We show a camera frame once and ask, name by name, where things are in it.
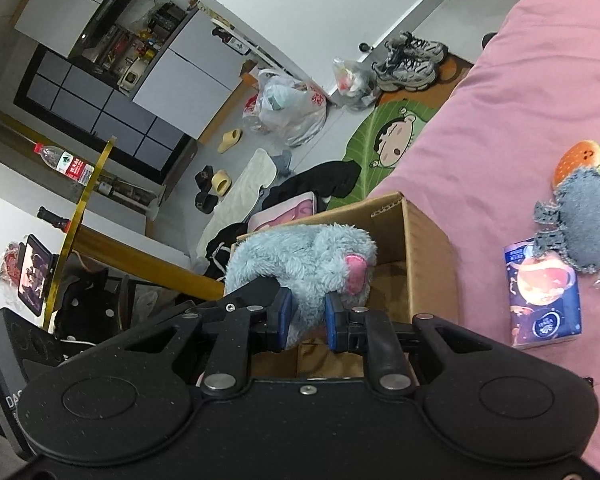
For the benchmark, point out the pink bed sheet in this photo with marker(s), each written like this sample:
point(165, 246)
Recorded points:
point(486, 158)

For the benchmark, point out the smartphone on stand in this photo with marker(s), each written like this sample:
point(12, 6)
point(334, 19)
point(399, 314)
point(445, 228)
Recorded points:
point(36, 265)

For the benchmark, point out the fluffy blue-grey plush toy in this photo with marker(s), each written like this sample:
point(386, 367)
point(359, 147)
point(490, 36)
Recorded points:
point(311, 260)

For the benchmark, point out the black white tote bag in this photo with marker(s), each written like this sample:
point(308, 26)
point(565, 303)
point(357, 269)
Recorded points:
point(219, 249)

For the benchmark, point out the yellow slipper far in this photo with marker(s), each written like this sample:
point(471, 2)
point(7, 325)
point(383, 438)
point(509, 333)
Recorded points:
point(229, 139)

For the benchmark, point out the green leaf cartoon rug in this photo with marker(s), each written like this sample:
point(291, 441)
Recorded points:
point(380, 142)

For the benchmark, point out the yellow slipper near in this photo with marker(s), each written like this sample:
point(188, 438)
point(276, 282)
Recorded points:
point(221, 182)

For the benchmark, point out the white round table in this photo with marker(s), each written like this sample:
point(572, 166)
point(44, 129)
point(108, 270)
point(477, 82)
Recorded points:
point(20, 199)

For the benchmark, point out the black slipper pair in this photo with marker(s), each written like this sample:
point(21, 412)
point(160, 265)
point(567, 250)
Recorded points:
point(205, 200)

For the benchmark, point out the white floor towel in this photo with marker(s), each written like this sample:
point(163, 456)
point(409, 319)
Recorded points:
point(239, 201)

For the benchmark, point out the white plastic shopping bag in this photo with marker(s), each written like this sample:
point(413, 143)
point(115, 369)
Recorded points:
point(289, 107)

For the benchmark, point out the white kitchen cabinet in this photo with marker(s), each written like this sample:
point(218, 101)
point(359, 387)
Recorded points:
point(192, 76)

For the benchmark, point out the brown cardboard box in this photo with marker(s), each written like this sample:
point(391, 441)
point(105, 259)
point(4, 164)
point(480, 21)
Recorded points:
point(382, 253)

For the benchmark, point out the denim elephant toy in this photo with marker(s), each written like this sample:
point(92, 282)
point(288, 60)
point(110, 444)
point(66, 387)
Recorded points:
point(569, 225)

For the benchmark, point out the plastic water bottle red label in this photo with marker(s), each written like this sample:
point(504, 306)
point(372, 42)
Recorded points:
point(65, 163)

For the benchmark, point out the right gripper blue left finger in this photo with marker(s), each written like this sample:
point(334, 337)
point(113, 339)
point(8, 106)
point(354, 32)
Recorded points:
point(282, 315)

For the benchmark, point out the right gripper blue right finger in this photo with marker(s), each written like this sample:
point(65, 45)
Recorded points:
point(336, 322)

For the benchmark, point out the clear small trash bag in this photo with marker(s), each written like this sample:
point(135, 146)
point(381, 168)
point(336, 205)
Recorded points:
point(356, 84)

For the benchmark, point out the black shoe by bed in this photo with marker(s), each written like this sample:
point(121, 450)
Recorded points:
point(487, 38)

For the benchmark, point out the yellow slipper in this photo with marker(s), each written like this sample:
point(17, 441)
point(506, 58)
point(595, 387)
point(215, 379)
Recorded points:
point(229, 139)
point(221, 182)

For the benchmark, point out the black clothes pile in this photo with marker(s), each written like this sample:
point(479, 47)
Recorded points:
point(328, 179)

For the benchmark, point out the spray bottle on rack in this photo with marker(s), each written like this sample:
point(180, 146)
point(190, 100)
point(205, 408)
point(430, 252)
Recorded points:
point(231, 41)

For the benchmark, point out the pink bear laptop bag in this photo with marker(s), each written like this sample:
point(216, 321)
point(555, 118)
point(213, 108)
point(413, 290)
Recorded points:
point(296, 208)

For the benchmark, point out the blue tissue pack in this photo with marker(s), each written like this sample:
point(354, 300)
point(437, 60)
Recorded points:
point(543, 297)

